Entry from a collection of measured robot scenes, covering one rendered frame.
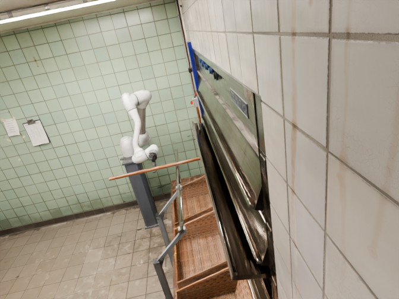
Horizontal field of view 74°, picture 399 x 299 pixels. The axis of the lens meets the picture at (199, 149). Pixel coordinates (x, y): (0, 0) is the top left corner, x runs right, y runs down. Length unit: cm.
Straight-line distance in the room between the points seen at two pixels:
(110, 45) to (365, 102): 325
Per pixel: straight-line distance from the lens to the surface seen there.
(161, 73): 342
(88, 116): 368
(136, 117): 276
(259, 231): 109
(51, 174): 419
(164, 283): 204
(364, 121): 33
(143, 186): 332
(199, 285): 198
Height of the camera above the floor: 229
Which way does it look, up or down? 25 degrees down
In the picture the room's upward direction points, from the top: 12 degrees counter-clockwise
